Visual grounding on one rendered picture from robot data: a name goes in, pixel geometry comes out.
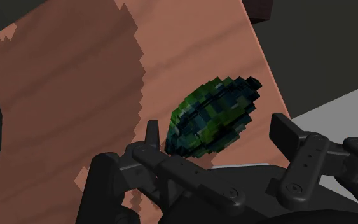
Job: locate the green blocky oval object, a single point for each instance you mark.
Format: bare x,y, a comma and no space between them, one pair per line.
209,118

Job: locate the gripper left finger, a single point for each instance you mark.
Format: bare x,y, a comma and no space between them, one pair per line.
185,170

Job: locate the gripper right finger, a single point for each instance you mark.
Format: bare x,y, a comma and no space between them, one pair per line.
305,161

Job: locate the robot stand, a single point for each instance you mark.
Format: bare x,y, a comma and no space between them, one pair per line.
257,9

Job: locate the brown wooden table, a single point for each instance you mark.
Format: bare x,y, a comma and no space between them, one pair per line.
57,93

